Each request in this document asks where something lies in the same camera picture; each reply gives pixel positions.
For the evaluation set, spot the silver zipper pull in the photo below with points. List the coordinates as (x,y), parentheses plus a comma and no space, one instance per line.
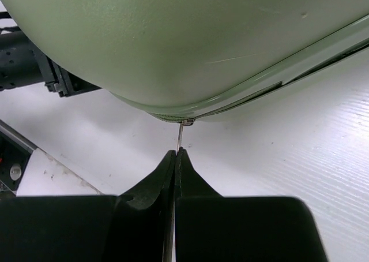
(182,125)

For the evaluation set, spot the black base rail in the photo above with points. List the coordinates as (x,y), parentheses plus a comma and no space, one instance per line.
(16,152)

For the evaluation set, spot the green hard-shell suitcase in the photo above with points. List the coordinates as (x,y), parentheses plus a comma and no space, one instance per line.
(188,59)

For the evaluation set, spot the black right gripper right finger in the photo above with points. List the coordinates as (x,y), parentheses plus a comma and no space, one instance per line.
(212,227)

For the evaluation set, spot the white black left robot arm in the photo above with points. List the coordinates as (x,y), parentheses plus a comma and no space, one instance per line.
(23,64)

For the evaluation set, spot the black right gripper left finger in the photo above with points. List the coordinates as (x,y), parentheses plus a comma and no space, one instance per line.
(134,226)

